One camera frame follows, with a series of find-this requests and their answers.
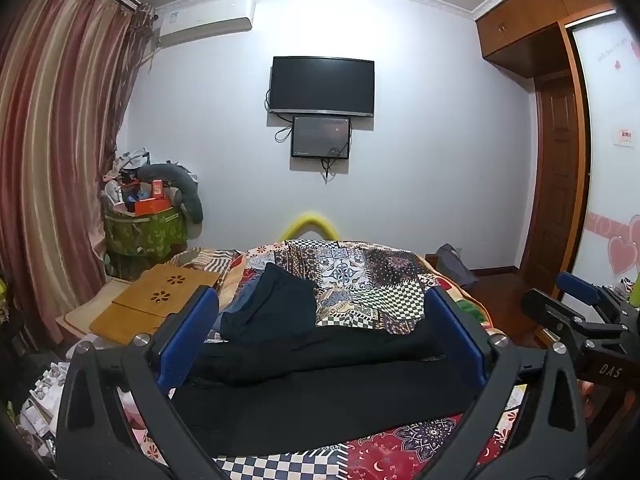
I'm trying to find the yellow foam tube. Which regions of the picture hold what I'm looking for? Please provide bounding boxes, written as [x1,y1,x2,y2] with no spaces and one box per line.
[278,212,342,242]

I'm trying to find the small black monitor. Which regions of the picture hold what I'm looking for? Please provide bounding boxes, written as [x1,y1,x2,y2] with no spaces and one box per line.
[290,115,352,160]

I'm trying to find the black wall television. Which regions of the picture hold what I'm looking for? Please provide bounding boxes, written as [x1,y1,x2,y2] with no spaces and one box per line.
[268,55,376,119]

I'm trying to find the grey bag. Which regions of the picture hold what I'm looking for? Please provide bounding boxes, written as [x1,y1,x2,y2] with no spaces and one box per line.
[435,243,479,289]

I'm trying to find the pile of white packets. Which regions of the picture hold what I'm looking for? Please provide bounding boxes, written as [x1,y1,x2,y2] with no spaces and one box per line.
[15,355,76,461]

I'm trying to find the black television cable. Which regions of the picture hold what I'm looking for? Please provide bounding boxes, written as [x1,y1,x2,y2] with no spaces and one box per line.
[274,114,295,144]

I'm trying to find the white air conditioner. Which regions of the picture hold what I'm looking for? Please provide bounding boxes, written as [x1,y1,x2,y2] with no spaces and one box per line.
[154,0,257,52]

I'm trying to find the black pants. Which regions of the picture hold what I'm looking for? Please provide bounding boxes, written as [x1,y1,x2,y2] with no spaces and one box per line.
[170,317,482,457]

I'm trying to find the orange box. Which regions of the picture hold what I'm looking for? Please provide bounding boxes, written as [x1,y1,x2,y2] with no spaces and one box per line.
[133,194,172,217]

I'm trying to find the white heart-print sliding door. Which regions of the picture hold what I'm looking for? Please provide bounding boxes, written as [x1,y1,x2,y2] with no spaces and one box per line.
[570,9,640,307]

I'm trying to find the patchwork printed blanket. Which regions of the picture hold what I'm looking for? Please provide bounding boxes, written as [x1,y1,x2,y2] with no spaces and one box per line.
[115,239,532,480]

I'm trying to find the wooden lap desk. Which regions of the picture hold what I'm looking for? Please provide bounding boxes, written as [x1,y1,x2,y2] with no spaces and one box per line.
[89,264,222,346]

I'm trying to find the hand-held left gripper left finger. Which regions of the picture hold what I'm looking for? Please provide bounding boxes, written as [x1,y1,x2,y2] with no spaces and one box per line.
[56,285,236,480]

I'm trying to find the blue jeans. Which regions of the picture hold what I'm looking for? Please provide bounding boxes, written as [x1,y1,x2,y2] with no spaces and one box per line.
[216,280,262,333]

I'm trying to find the dark blue folded garment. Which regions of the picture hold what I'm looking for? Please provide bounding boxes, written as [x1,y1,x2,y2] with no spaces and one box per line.
[220,262,319,344]

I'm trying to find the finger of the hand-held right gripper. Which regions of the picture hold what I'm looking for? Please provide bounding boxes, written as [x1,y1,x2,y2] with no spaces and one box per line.
[522,287,592,347]
[556,272,618,312]

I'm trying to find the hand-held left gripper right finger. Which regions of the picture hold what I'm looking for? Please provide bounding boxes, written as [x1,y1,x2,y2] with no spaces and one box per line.
[424,285,590,480]

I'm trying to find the wooden overhead cabinet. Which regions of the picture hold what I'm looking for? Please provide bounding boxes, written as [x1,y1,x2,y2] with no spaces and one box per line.
[475,0,622,79]

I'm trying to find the striped curtain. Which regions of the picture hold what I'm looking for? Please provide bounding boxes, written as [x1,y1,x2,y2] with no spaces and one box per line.
[0,0,157,352]

